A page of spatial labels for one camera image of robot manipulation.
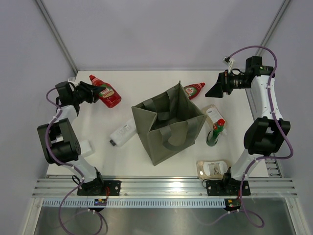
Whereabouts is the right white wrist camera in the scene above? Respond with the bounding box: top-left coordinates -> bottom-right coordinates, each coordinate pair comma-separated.
223,56 -> 235,73

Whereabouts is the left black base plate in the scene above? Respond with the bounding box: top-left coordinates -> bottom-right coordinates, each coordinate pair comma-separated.
77,180 -> 121,196

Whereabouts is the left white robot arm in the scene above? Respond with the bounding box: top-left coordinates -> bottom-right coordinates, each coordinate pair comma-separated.
37,81 -> 105,195

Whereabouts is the red dish soap bottle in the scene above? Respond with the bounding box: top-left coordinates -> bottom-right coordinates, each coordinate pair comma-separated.
183,82 -> 205,100
89,75 -> 122,108

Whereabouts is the left aluminium frame post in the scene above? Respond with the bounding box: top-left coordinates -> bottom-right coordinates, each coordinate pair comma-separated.
34,0 -> 79,75

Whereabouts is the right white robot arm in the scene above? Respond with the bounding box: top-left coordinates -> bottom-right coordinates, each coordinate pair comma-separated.
205,56 -> 291,197

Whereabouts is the olive green canvas bag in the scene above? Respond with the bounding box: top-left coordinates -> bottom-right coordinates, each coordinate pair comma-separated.
132,83 -> 206,165

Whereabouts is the right aluminium frame post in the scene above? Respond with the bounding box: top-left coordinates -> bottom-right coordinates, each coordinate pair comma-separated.
260,0 -> 292,47

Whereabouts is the aluminium frame post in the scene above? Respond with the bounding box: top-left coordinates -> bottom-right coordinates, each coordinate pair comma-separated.
260,0 -> 292,47
34,0 -> 79,75

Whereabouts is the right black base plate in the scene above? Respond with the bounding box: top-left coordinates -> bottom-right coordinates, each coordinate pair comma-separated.
205,180 -> 241,196

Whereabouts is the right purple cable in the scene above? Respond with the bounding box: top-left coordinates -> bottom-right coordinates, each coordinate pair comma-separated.
195,46 -> 294,229

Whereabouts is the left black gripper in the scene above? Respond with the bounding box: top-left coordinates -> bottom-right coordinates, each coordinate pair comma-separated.
71,81 -> 106,104

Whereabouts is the green bottle red cap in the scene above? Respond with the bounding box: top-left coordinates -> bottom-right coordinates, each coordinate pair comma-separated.
206,118 -> 225,146

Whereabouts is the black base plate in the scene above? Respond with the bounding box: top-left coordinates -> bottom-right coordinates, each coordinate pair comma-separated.
77,180 -> 121,196
205,180 -> 241,196

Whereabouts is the aluminium front rail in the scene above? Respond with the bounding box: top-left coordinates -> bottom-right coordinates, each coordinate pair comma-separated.
32,177 -> 298,198

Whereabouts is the white slotted cable duct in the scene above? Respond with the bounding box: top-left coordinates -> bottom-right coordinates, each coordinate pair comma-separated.
43,198 -> 225,208

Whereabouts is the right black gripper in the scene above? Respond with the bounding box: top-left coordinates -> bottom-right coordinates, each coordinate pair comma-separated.
205,70 -> 251,98

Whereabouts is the clear beige refill pouch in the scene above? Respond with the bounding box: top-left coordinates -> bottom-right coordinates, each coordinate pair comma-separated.
196,160 -> 230,180
202,104 -> 227,130

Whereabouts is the white bottle black cap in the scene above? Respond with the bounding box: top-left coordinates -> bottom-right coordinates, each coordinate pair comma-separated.
110,118 -> 137,147

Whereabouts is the white soap bar box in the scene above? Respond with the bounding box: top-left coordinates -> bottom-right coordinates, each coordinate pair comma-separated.
79,140 -> 94,158

